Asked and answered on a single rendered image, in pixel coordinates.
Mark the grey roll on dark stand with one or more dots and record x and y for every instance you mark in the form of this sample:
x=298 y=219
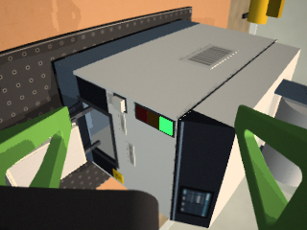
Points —
x=282 y=169

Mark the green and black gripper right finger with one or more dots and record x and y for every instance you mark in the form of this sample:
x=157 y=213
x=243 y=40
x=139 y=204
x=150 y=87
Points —
x=267 y=198

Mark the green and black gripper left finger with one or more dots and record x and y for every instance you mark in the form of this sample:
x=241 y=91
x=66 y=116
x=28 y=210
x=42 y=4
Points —
x=17 y=141

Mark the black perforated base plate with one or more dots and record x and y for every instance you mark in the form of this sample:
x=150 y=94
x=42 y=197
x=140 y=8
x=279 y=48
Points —
x=28 y=87

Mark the cream perforated plate with square holes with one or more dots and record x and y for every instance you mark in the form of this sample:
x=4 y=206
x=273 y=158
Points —
x=46 y=143

